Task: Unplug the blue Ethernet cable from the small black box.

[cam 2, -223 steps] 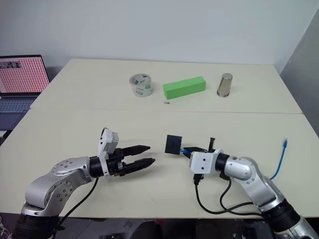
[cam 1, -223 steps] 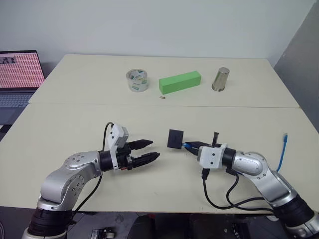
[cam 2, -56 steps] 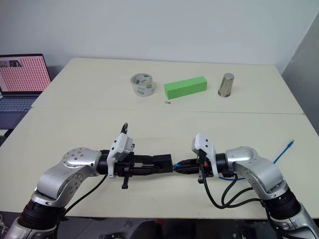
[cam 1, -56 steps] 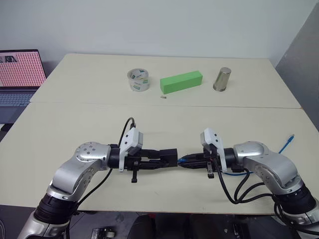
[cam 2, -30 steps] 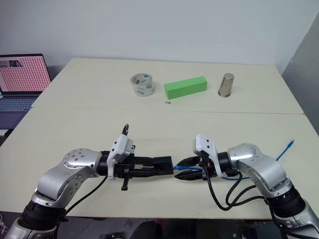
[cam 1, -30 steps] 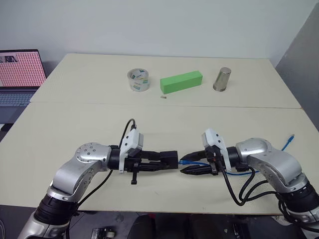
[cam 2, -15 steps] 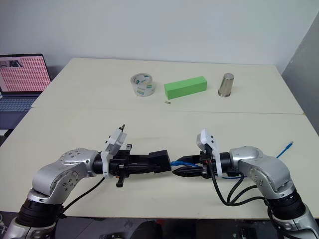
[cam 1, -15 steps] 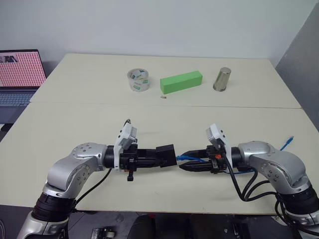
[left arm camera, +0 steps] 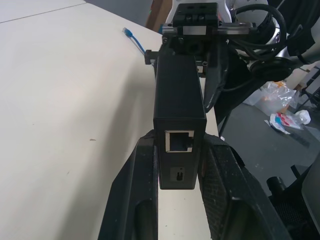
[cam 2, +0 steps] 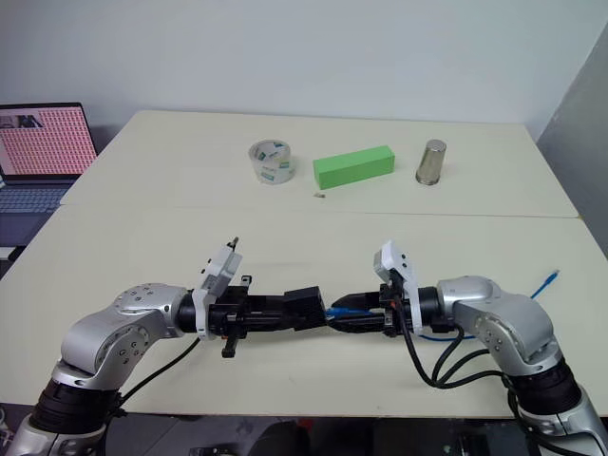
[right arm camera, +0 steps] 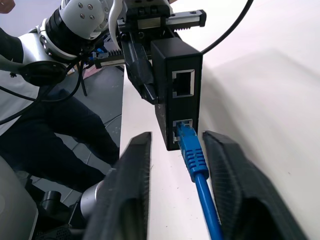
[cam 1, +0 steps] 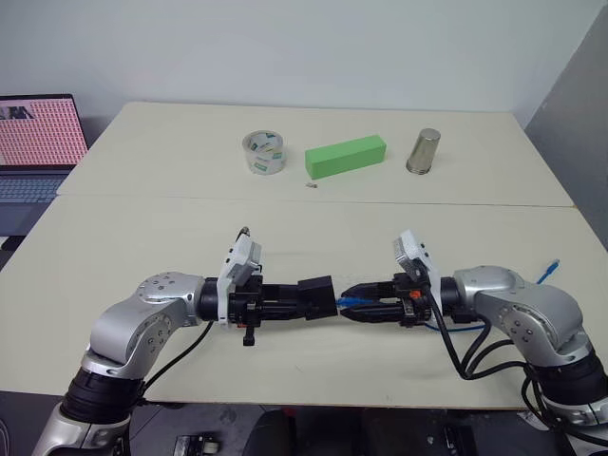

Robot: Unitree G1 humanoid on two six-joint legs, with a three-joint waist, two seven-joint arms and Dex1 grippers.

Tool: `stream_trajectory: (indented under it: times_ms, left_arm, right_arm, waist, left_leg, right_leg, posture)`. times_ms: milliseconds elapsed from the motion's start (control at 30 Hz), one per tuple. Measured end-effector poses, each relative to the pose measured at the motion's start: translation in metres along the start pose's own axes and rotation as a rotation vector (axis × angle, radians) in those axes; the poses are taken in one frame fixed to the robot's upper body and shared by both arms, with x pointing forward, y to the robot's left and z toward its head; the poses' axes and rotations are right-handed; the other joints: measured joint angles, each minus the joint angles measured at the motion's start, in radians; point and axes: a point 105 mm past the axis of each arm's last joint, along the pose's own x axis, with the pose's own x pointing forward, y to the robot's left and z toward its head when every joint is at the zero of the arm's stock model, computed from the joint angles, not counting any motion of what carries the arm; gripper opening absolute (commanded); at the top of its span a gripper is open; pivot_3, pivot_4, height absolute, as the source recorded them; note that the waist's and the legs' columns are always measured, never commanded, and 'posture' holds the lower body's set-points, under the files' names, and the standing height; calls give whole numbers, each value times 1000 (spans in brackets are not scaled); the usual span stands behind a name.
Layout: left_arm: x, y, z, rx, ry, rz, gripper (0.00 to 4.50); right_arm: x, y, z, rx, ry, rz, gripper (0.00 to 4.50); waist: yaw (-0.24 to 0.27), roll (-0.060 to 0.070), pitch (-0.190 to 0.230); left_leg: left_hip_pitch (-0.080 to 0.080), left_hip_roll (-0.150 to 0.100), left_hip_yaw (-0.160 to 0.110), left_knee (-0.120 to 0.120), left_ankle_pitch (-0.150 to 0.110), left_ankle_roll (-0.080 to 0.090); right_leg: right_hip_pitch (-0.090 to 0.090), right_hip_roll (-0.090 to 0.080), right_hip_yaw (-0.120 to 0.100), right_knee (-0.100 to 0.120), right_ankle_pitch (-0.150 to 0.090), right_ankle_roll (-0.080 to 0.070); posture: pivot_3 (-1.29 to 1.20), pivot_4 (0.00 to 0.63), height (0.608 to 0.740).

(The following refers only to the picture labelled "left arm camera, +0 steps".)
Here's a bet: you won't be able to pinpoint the white plastic bag red print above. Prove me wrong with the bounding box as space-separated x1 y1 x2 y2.
264 109 312 135

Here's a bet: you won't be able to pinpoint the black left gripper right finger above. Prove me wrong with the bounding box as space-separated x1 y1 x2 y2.
196 133 292 240

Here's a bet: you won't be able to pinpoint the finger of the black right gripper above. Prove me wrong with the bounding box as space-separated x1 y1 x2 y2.
203 37 230 110
144 49 161 67

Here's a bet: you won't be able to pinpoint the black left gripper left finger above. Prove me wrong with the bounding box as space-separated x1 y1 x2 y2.
97 129 159 240

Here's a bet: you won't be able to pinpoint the brown cardboard box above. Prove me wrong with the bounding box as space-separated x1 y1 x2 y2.
145 0 174 33

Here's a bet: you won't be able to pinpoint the small black adapter box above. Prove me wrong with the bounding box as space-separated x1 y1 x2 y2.
152 53 208 191

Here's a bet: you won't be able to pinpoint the blue Ethernet cable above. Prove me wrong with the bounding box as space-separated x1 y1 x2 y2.
121 27 147 56

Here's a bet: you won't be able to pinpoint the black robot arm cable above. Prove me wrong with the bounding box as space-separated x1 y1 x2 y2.
228 3 288 62

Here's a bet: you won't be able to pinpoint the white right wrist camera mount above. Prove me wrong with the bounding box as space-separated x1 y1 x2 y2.
165 0 234 26

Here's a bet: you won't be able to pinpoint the clear plastic bag orange contents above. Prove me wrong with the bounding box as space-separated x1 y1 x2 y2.
259 80 300 116

